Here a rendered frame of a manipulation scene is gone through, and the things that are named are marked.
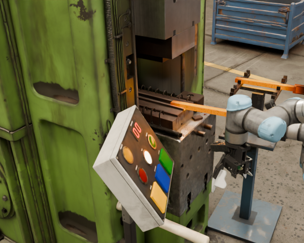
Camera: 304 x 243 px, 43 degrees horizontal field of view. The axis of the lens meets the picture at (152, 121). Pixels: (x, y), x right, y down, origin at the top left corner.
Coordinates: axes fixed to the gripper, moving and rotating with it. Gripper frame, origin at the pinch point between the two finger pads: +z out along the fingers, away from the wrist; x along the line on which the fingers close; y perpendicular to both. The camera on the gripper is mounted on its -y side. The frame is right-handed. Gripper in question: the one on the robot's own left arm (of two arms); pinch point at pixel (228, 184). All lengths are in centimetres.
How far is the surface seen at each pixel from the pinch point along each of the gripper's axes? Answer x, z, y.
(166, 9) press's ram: 1, -54, -42
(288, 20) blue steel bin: 323, 44, -258
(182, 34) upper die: 12, -42, -47
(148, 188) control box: -32.5, -11.9, -0.4
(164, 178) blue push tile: -22.4, -7.3, -7.2
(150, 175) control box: -28.9, -12.4, -5.2
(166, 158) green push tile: -16.2, -8.1, -15.8
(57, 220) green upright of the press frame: -46, 55, -77
